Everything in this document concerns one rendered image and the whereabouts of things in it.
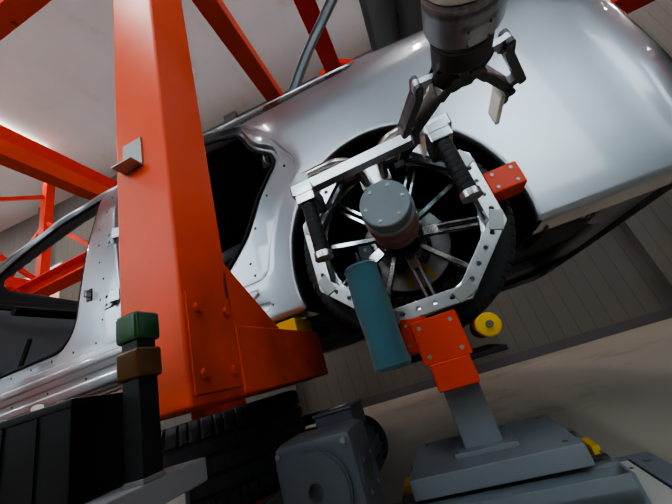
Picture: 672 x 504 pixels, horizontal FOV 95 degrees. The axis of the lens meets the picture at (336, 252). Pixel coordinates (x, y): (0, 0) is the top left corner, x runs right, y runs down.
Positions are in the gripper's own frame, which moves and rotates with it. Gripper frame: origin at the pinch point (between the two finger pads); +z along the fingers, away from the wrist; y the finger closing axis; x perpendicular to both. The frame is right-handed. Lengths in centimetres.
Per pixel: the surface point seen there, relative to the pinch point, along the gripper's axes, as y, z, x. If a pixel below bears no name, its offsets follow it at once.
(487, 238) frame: 3.6, 32.7, -12.2
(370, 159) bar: -16.1, 13.7, 11.8
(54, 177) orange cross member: -257, 85, 176
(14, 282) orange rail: -610, 241, 245
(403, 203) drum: -12.8, 18.2, -0.5
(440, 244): -5, 58, -2
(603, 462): 6, 42, -66
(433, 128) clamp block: -0.8, 10.7, 10.1
